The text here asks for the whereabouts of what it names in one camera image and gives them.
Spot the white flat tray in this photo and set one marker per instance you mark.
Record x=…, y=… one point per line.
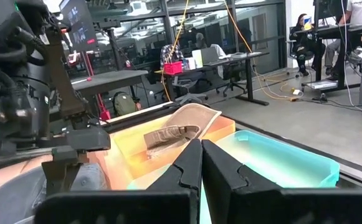
x=320, y=85

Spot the grey table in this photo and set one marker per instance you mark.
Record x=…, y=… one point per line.
x=112, y=81

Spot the grey office chair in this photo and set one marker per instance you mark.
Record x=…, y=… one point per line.
x=187, y=83

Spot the black standing desk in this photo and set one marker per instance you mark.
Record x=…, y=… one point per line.
x=330, y=31

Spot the tilted black monitor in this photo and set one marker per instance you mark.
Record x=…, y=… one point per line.
x=78, y=28

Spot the black office chair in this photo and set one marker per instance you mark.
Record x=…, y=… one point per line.
x=230, y=74

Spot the white green box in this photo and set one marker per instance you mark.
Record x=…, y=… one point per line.
x=197, y=59

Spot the plaid garment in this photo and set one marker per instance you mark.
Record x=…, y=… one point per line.
x=168, y=54

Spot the red plastic basket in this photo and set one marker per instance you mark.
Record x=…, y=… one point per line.
x=173, y=68

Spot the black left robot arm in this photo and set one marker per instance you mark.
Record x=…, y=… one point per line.
x=12, y=102

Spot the translucent teal plastic bin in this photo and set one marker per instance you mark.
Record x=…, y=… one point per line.
x=277, y=161

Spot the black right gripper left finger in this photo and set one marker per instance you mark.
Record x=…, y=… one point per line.
x=168, y=205

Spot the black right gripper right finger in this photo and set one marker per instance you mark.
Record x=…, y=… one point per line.
x=261, y=208

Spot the black monitor stand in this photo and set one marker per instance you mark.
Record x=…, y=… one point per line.
x=112, y=46

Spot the long black desk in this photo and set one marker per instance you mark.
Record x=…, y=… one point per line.
x=249, y=81

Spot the translucent orange plastic bin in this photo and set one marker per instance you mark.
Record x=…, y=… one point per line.
x=131, y=146

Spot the white power adapter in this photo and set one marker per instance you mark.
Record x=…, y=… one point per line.
x=296, y=92

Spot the beige baseball cap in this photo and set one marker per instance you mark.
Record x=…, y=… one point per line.
x=193, y=119

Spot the grey baseball cap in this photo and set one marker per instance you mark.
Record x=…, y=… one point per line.
x=15, y=199

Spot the green backpack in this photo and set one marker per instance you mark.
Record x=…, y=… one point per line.
x=124, y=104

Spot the small white boxes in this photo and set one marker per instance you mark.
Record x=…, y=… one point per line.
x=189, y=63

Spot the red stand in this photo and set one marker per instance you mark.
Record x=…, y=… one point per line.
x=104, y=115

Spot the black desk monitor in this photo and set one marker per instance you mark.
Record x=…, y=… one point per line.
x=328, y=11

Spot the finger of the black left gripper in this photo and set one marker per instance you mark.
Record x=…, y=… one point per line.
x=54, y=174
x=73, y=168

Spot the grey laptop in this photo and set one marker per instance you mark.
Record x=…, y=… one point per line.
x=210, y=56

